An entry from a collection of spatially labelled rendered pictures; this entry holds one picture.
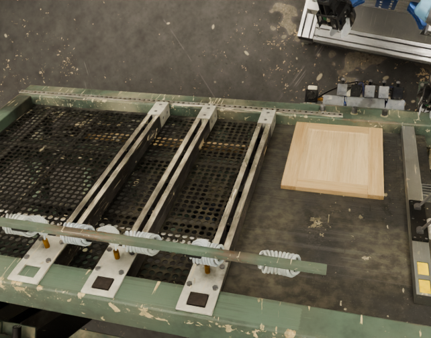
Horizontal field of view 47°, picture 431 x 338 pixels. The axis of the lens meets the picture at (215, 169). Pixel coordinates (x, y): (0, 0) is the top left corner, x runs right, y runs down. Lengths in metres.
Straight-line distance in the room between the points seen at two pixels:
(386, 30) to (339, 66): 0.37
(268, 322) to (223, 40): 2.30
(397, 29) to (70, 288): 2.25
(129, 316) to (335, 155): 1.07
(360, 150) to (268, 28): 1.38
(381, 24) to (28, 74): 2.42
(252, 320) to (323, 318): 0.18
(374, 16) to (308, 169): 1.30
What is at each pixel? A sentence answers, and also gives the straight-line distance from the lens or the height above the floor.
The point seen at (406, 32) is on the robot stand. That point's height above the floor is 0.21.
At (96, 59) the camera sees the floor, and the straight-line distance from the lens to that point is 3.61.
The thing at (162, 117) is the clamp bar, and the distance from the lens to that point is 2.33.
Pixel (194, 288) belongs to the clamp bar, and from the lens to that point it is 1.40.
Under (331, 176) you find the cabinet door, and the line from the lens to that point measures 1.95.
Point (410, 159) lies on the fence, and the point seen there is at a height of 1.13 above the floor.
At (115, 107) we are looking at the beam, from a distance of 2.53.
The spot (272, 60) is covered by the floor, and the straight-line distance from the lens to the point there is 3.23.
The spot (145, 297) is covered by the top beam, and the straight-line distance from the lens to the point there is 1.41.
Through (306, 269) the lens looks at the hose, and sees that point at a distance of 1.24.
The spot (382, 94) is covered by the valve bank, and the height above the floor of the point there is 0.76.
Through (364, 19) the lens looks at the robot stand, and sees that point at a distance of 3.02.
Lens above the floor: 3.17
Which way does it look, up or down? 75 degrees down
